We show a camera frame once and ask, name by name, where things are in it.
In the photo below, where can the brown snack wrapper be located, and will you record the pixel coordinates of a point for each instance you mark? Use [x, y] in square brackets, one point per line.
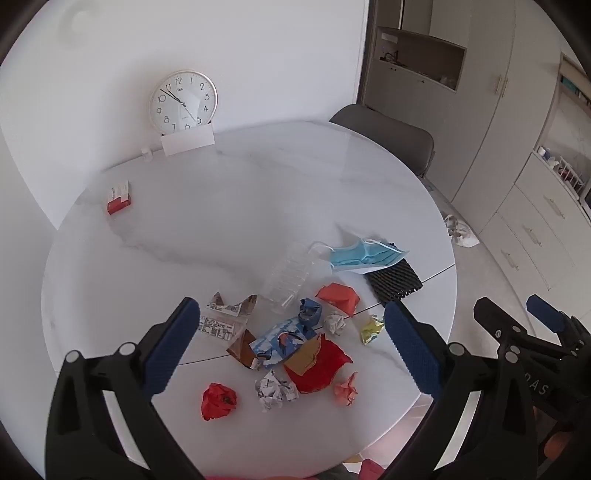
[240, 349]

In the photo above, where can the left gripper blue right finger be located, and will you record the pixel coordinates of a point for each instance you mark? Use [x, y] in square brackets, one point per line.
[501, 442]

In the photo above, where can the white printed label wrapper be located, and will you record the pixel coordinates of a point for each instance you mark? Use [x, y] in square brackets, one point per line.
[224, 321]

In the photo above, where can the grey paper ball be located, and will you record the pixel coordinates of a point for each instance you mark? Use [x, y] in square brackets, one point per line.
[334, 323]

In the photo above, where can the pink paper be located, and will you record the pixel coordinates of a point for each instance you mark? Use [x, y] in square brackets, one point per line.
[345, 392]

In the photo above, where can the red paper box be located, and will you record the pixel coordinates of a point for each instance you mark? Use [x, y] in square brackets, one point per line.
[340, 296]

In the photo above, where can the crumpled cloth on floor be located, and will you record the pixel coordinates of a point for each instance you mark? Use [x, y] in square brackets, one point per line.
[460, 232]

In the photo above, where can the grey chair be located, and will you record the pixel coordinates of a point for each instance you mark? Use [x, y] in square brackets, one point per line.
[414, 146]

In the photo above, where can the blue surgical face mask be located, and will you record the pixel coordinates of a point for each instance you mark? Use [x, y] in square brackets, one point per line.
[364, 256]

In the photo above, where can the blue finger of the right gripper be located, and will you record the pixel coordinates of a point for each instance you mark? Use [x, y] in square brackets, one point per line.
[489, 316]
[549, 316]

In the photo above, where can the red white small box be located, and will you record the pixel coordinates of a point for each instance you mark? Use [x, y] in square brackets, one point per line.
[119, 198]

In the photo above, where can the red paper ball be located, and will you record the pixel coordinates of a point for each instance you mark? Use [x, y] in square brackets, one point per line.
[217, 402]

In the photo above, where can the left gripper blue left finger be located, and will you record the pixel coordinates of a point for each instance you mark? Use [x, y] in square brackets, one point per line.
[81, 441]

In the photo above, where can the red torn cardboard sheet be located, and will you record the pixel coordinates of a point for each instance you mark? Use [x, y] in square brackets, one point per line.
[313, 367]

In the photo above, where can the white round wall clock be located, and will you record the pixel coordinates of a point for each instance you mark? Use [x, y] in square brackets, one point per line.
[183, 100]

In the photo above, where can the white card stand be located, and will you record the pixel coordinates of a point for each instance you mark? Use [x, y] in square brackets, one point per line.
[187, 140]

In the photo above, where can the blue paper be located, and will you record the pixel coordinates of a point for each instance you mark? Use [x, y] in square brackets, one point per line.
[310, 312]

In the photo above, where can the yellow wrapper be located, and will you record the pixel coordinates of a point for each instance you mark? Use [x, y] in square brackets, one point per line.
[372, 329]

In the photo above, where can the clear plastic bottle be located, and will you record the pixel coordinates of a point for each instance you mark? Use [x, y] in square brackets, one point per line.
[287, 277]

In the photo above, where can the newspaper ball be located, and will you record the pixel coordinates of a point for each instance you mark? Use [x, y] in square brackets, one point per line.
[273, 391]

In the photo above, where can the blue white printed wrapper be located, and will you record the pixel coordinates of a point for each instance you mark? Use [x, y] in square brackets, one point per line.
[281, 341]

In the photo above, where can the beige cabinet wall unit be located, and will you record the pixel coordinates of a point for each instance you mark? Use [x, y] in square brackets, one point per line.
[503, 90]

